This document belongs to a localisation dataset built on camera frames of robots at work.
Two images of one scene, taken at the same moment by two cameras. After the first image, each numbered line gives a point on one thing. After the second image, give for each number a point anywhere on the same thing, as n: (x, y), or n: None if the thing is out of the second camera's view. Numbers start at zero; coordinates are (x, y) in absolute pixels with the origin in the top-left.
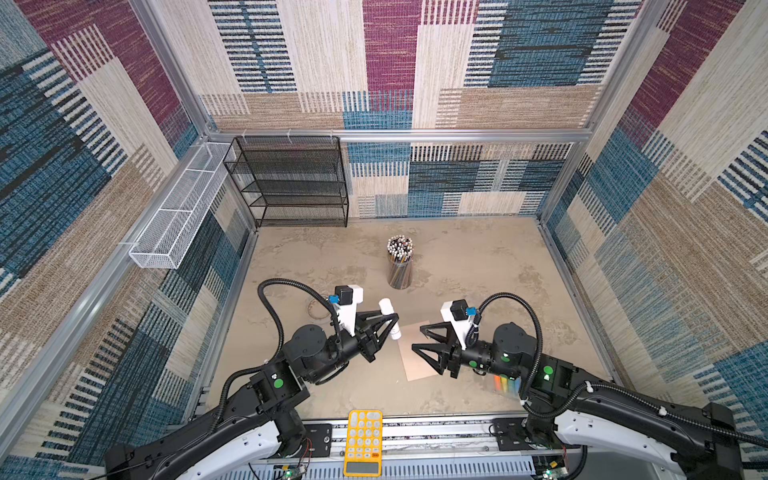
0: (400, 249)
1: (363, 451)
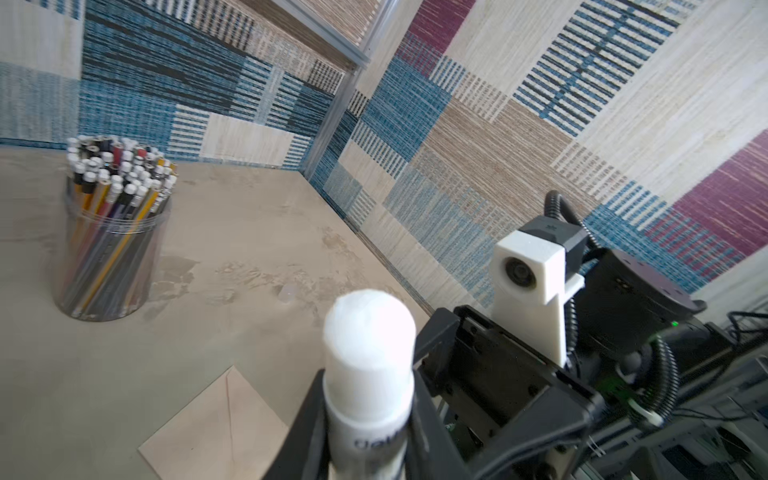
0: (116, 211)
1: None
